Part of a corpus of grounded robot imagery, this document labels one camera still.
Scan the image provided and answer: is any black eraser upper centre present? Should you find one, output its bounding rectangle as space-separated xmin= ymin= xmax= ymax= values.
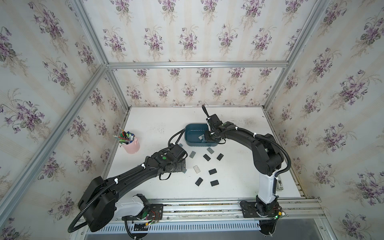
xmin=203 ymin=154 xmax=211 ymax=161

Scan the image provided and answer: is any pink pen cup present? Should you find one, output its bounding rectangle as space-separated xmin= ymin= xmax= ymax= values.
xmin=114 ymin=130 xmax=140 ymax=155

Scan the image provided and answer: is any grey eraser by box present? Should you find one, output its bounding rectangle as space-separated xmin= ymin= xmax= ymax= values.
xmin=207 ymin=148 xmax=215 ymax=154

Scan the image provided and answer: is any black eraser middle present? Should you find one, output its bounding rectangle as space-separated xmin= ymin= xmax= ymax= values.
xmin=209 ymin=169 xmax=217 ymax=175

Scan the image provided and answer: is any black eraser lower right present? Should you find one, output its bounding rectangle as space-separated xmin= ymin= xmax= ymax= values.
xmin=210 ymin=180 xmax=219 ymax=187

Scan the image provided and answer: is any black eraser upper right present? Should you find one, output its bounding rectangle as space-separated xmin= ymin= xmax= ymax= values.
xmin=217 ymin=154 xmax=224 ymax=161

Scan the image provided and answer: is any black eraser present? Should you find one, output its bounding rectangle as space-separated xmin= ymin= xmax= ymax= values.
xmin=217 ymin=154 xmax=224 ymax=161
xmin=210 ymin=180 xmax=219 ymax=187
xmin=209 ymin=169 xmax=217 ymax=175
xmin=203 ymin=154 xmax=211 ymax=161
xmin=195 ymin=178 xmax=203 ymax=187

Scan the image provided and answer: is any aluminium frame horizontal rail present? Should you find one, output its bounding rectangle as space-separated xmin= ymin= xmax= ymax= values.
xmin=107 ymin=61 xmax=289 ymax=69

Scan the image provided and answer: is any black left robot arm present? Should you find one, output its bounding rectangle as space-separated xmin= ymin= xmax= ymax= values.
xmin=68 ymin=129 xmax=187 ymax=233

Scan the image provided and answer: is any grey eraser centre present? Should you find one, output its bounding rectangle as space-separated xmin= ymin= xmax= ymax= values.
xmin=189 ymin=151 xmax=196 ymax=159

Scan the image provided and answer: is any black eraser lower left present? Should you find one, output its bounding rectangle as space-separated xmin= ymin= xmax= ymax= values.
xmin=195 ymin=178 xmax=203 ymax=187

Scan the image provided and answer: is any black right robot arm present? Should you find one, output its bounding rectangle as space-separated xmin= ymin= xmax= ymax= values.
xmin=202 ymin=106 xmax=292 ymax=218

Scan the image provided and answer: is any coloured highlighter pack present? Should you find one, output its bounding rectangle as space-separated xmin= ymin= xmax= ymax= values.
xmin=276 ymin=179 xmax=284 ymax=191

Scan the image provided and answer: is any teal plastic storage box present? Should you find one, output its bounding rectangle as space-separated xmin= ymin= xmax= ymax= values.
xmin=185 ymin=123 xmax=218 ymax=147

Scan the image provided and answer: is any white eraser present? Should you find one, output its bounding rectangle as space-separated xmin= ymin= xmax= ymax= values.
xmin=193 ymin=166 xmax=201 ymax=174

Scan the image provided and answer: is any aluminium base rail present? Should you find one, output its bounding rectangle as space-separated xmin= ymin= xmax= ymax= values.
xmin=97 ymin=198 xmax=326 ymax=236

